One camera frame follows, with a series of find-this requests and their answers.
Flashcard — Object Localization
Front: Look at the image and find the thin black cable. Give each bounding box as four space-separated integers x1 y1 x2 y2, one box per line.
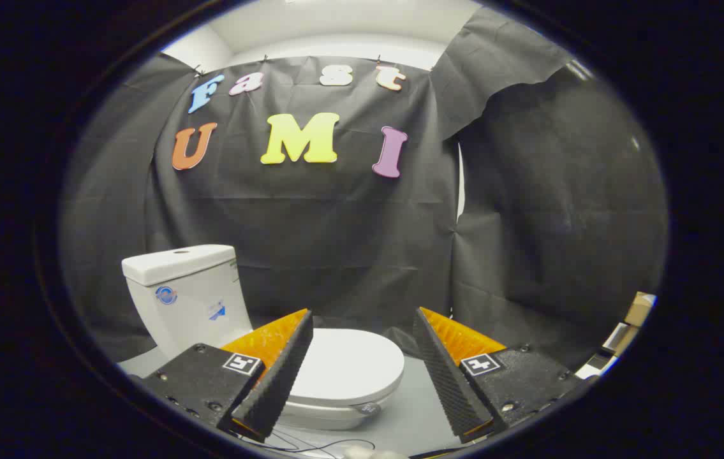
234 428 376 457

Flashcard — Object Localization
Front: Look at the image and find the black backdrop cloth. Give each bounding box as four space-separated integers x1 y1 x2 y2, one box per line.
59 6 669 372

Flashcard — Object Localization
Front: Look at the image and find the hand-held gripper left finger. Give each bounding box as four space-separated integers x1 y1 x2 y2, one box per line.
138 309 314 444

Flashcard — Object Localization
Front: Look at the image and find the white ceramic toilet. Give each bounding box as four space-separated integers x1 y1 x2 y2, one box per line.
121 245 401 432

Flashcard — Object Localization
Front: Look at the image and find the white toilet lid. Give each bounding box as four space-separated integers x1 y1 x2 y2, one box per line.
286 328 406 406

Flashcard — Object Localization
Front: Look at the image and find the white toilet tank cover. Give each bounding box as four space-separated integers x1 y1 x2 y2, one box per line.
121 245 237 287

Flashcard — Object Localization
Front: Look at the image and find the cardboard box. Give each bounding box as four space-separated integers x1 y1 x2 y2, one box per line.
623 292 656 328

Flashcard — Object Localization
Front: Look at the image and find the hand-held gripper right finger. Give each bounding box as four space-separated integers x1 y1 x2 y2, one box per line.
413 307 598 445

